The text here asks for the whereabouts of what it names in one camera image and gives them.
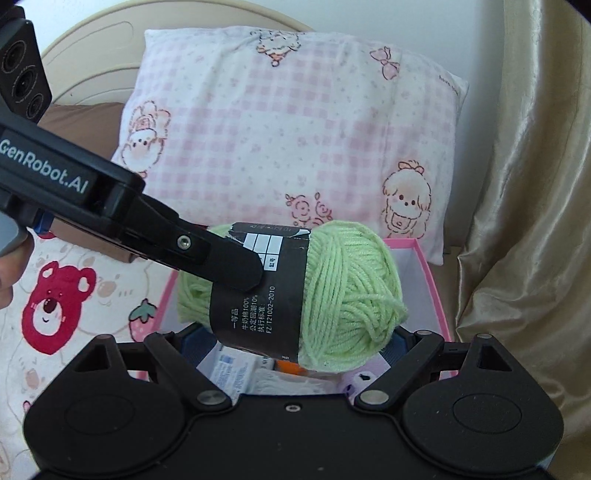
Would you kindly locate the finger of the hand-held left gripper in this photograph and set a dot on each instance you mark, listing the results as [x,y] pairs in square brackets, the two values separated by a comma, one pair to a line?
[217,258]

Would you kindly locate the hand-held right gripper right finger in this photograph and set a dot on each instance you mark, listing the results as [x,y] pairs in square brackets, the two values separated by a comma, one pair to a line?
[395,348]

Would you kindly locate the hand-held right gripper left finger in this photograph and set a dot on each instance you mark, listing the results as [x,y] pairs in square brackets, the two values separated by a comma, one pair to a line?
[203,344]

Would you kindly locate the small white packet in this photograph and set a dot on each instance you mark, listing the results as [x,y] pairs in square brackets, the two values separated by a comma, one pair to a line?
[233,371]

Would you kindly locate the purple plush toy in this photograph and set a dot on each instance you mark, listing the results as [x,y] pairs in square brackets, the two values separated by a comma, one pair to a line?
[364,381]

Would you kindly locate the pink cardboard box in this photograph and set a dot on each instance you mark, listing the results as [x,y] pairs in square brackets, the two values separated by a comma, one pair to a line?
[436,300]

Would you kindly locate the green yarn ball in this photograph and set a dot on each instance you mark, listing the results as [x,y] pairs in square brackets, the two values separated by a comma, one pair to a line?
[351,295]

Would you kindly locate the orange makeup sponge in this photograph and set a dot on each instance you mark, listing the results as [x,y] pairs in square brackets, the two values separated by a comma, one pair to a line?
[288,366]

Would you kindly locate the person's left hand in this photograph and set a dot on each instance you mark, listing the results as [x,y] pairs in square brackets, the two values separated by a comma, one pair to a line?
[11,272]

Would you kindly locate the brown pillow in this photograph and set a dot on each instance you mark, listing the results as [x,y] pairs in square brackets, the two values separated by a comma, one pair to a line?
[83,129]

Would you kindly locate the bear printed blanket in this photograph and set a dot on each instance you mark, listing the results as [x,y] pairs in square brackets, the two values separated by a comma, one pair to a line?
[92,314]

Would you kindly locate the beige bed headboard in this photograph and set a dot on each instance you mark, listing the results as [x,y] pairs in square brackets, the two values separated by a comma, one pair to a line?
[106,55]

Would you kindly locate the pink checked cartoon pillow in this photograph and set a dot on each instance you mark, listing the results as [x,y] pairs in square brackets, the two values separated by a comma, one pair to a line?
[300,138]

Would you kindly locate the gold curtain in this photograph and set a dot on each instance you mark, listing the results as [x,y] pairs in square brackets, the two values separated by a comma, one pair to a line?
[531,184]

